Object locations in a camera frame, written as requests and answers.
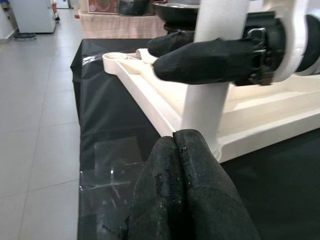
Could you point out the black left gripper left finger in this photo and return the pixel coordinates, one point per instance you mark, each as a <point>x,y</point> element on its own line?
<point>160,200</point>

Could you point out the black round floor object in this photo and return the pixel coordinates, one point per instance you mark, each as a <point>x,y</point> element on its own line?
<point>25,36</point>

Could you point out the white plastic table top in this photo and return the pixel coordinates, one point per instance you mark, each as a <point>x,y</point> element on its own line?
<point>262,112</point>

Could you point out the black tablecloth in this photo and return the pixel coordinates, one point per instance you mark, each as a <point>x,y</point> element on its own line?
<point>105,112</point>

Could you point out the black bowl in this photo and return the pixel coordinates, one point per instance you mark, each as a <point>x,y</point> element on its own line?
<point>175,12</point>

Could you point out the white fridge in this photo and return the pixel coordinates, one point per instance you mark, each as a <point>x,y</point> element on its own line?
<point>32,15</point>

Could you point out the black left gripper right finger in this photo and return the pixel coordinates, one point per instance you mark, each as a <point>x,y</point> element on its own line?
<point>215,207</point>

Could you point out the beige tablecloth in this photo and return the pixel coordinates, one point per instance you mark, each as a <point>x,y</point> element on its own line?
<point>120,25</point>

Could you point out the clear adhesive tape patch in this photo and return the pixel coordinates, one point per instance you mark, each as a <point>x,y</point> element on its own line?
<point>90,60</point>
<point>112,175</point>

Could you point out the red printed box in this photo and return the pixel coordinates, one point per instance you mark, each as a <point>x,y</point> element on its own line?
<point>102,5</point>

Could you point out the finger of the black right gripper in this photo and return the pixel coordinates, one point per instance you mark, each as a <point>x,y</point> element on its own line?
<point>170,43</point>
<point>200,62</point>

